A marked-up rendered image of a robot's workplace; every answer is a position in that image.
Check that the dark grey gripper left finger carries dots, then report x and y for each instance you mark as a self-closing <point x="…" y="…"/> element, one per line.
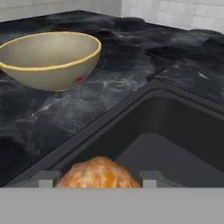
<point x="46" y="179"/>

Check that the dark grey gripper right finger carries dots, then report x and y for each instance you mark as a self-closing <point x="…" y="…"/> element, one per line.
<point x="150" y="179"/>

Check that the orange tangerine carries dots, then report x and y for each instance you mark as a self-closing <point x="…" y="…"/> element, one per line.
<point x="97" y="173"/>

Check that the dark grey sink basin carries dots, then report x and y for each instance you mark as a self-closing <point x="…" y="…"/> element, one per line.
<point x="163" y="137"/>

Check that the beige bowl with yellow rim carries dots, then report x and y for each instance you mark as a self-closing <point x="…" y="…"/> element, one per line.
<point x="49" y="61"/>

